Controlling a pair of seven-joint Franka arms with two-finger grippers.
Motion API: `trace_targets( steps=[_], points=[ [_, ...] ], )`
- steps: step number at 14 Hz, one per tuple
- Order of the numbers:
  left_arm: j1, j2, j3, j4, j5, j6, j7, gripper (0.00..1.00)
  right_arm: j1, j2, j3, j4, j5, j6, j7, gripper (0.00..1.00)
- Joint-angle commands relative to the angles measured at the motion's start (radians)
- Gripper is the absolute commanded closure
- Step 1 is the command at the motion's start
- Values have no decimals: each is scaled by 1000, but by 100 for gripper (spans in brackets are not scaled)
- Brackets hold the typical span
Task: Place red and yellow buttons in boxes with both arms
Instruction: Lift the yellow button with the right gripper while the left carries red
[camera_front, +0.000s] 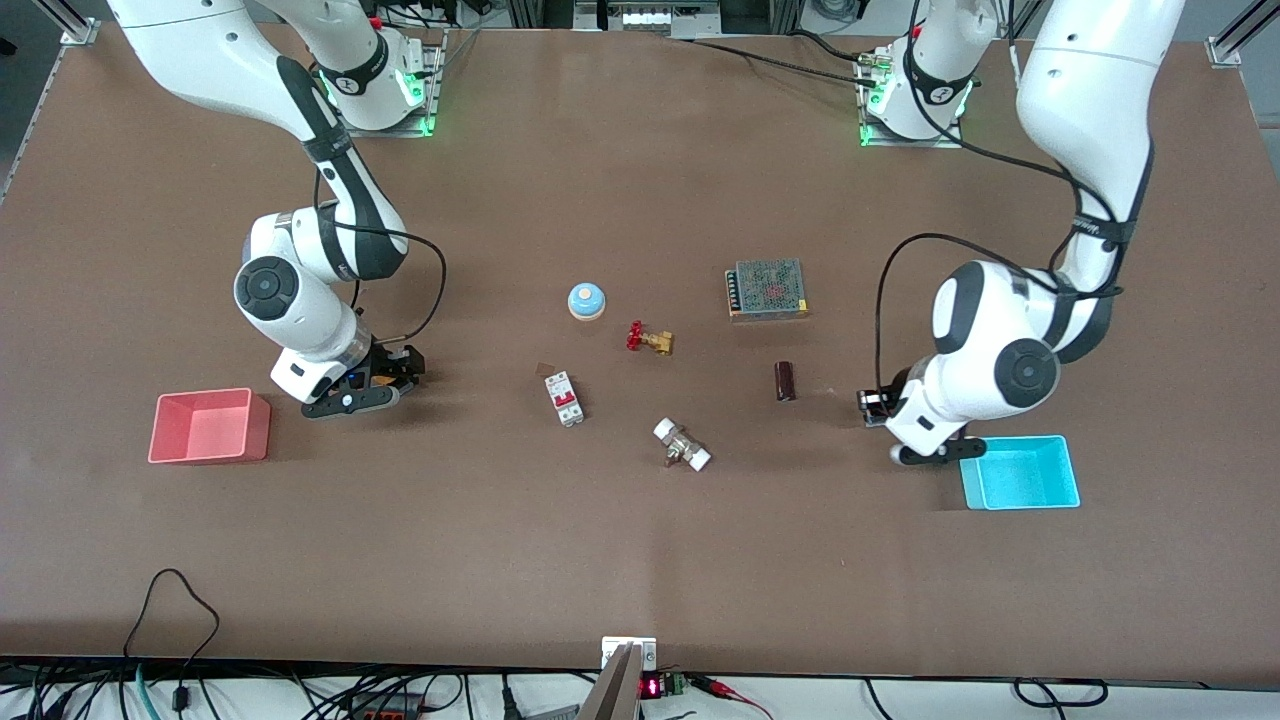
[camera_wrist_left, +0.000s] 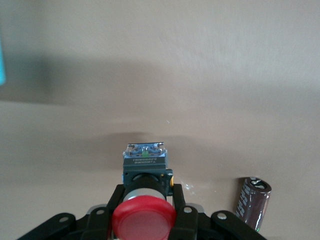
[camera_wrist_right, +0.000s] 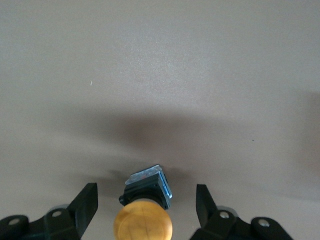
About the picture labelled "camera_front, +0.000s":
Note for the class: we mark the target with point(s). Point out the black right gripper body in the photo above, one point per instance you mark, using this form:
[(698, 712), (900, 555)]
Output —
[(384, 359)]

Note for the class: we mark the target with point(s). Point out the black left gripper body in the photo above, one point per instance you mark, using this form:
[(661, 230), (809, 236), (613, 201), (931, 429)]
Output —
[(898, 389)]

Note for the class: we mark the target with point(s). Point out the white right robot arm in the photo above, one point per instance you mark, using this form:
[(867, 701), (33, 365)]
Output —
[(200, 50)]

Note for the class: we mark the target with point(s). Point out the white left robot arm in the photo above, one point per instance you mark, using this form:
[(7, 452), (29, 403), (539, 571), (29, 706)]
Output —
[(1090, 100)]

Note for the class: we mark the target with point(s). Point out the dark brown cylindrical capacitor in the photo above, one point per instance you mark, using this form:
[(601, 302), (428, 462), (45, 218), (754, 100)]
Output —
[(785, 381)]

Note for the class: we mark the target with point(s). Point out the white circuit breaker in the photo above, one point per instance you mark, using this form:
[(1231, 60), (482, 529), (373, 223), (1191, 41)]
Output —
[(564, 398)]

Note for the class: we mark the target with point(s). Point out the cyan plastic box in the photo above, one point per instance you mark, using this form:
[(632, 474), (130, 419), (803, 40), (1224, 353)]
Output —
[(1030, 475)]

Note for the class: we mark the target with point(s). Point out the metal mesh power supply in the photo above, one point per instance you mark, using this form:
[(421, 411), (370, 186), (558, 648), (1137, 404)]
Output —
[(768, 288)]

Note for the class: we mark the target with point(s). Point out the pink plastic box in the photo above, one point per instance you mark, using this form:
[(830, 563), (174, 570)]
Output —
[(205, 430)]

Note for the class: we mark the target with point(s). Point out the blue dome button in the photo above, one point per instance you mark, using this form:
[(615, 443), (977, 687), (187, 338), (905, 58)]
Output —
[(587, 300)]

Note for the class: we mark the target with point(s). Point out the metal fitting with white caps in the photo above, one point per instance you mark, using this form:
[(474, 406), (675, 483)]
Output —
[(681, 444)]

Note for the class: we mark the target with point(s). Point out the red clip lead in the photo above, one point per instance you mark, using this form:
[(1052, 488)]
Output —
[(725, 688)]

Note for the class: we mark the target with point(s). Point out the red digit display module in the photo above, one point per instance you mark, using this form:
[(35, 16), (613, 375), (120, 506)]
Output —
[(650, 687)]

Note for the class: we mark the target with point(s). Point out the white power strip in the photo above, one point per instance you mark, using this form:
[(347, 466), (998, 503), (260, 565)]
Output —
[(650, 18)]

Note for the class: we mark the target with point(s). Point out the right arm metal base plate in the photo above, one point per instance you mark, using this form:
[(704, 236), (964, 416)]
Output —
[(345, 130)]

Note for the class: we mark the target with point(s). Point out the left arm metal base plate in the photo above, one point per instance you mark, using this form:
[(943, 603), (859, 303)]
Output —
[(950, 142)]

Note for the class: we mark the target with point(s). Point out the white mounting bracket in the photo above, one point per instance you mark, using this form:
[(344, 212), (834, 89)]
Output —
[(609, 650)]

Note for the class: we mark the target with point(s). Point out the grey camera mount bar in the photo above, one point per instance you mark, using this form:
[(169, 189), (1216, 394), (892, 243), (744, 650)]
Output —
[(612, 690)]

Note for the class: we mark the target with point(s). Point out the aluminium frame profile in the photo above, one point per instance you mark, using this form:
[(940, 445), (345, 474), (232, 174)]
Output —
[(1225, 50), (78, 32)]

